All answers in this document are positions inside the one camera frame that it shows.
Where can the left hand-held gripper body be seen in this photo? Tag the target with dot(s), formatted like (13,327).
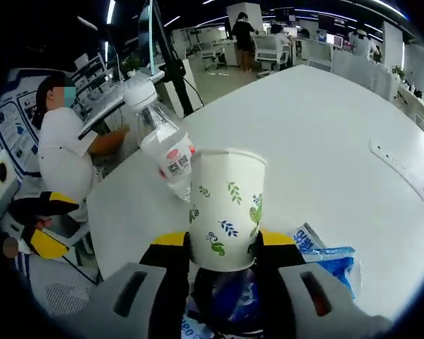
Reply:
(3,190)

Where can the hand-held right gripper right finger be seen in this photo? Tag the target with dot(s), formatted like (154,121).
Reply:
(286,282)

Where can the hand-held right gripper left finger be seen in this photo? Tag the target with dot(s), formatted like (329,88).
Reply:
(169,282)

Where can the blue plastic tissue packet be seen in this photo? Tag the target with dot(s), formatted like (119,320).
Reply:
(332,265)

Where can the white leaf-print paper cup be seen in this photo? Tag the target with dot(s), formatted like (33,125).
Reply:
(226,212)

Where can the clear plastic water bottle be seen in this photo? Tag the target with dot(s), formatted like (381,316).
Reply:
(162,148)

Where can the white tabletop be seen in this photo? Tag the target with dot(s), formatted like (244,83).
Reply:
(304,123)

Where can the person's left hand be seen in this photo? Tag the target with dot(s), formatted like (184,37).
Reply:
(43,223)

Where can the white mesh chair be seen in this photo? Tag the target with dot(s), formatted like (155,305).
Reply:
(63,296)

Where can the white power strip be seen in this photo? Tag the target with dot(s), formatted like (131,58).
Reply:
(399,169)

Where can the green potted plant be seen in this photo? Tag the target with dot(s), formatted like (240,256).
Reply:
(131,67)
(398,73)

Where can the white office chair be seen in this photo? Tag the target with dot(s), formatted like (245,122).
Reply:
(270,53)
(213,54)

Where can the computer monitor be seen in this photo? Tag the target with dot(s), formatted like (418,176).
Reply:
(334,40)

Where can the wall poster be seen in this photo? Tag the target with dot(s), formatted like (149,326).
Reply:
(16,127)

